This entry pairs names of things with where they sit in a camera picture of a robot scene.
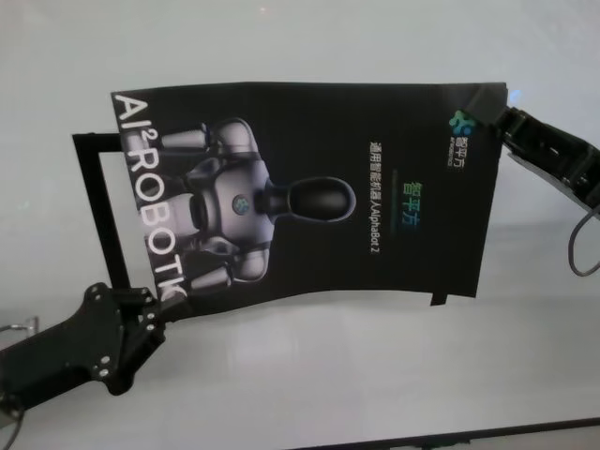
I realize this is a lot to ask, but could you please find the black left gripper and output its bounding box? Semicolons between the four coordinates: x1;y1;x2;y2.
0;280;193;399

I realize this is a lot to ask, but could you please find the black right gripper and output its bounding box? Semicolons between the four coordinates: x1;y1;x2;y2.
461;87;600;210

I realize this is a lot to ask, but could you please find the black AI robotics poster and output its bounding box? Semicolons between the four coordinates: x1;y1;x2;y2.
109;80;510;325

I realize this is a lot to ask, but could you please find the black tape frame outline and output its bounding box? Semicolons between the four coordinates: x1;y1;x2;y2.
71;132;451;309

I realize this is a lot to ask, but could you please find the grey left wrist cable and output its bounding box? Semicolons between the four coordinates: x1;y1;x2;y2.
0;316;39;338

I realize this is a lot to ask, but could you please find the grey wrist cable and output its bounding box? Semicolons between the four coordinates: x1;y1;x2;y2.
0;316;39;338
565;209;600;278

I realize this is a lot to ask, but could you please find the grey right wrist cable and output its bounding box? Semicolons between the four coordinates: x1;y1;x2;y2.
565;209;600;278

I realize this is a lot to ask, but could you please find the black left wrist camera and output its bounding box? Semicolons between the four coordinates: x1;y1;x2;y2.
0;392;29;426

